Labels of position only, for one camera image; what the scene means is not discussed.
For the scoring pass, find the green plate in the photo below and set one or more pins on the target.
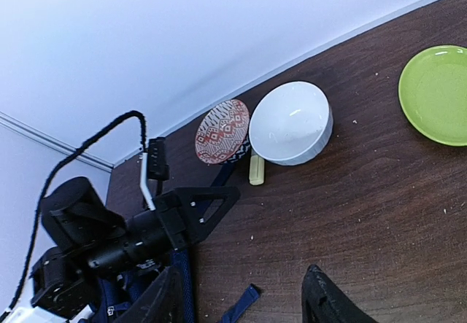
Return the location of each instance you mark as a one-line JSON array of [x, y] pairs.
[[432, 94]]

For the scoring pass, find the yellow highlighter marker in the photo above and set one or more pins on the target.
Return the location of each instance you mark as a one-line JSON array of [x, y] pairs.
[[257, 169]]

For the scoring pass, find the red patterned small bowl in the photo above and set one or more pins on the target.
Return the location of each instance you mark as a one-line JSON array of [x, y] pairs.
[[222, 136]]

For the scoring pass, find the navy blue student backpack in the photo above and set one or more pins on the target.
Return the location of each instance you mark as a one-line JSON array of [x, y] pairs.
[[168, 212]]

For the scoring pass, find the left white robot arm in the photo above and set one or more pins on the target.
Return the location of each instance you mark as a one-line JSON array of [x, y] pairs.
[[58, 287]]

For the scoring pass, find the left aluminium frame post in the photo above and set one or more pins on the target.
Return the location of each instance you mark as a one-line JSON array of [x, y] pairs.
[[50, 142]]

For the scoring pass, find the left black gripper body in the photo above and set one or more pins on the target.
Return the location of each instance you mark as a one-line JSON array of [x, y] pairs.
[[94, 239]]

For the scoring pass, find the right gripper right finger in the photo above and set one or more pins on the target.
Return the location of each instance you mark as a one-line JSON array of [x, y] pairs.
[[322, 301]]

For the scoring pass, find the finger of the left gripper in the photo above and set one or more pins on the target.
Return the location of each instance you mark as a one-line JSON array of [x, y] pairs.
[[202, 209]]

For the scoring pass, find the white ceramic bowl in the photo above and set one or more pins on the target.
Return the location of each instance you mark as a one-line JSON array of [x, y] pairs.
[[292, 124]]

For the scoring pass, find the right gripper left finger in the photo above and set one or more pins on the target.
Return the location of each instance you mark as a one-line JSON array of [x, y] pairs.
[[161, 302]]

